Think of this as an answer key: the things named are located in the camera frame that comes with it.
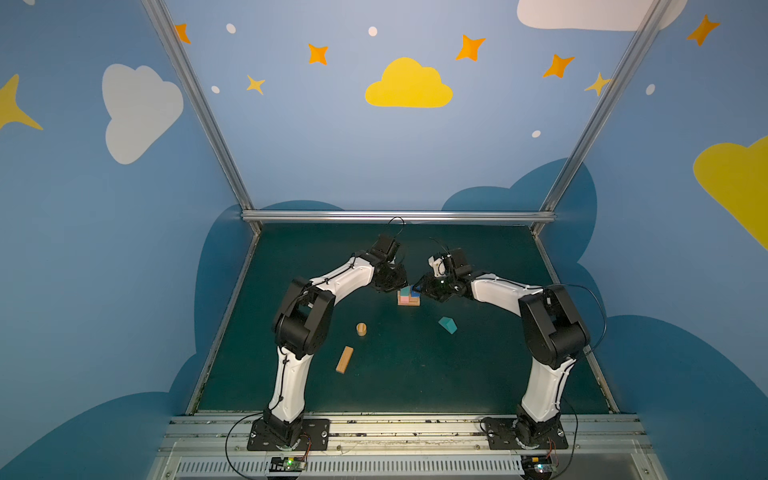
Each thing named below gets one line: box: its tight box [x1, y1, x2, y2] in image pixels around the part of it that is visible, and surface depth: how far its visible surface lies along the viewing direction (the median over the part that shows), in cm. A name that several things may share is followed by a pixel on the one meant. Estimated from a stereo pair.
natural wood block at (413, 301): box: [397, 295, 421, 306], surface depth 100 cm
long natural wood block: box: [336, 345, 354, 374], surface depth 88 cm
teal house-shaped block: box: [438, 316, 458, 335], surface depth 95 cm
